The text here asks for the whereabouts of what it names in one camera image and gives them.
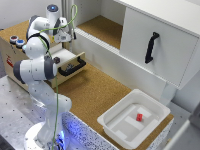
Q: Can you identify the wooden drawer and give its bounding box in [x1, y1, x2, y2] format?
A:
[49, 47, 88, 89]

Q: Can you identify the white cabinet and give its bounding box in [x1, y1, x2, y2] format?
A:
[71, 0, 200, 108]

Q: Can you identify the blue button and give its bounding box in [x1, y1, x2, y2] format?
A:
[15, 38, 26, 49]

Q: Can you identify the red button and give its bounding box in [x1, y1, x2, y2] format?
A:
[9, 34, 19, 44]

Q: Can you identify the green cable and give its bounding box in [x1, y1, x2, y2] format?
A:
[35, 3, 79, 150]

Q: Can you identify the white plastic box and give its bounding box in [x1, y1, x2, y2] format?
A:
[96, 88, 172, 150]

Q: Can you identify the black door handle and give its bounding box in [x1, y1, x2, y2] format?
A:
[144, 31, 161, 65]

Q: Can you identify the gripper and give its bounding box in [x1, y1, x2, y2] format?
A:
[52, 26, 73, 44]

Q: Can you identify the white sliding door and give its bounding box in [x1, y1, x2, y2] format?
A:
[118, 6, 200, 89]

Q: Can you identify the black drawer handle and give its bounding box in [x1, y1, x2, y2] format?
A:
[57, 56, 87, 77]

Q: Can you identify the pink block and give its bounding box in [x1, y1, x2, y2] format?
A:
[135, 112, 145, 122]

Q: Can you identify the wooden drawer box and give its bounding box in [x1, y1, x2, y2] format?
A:
[0, 19, 88, 93]

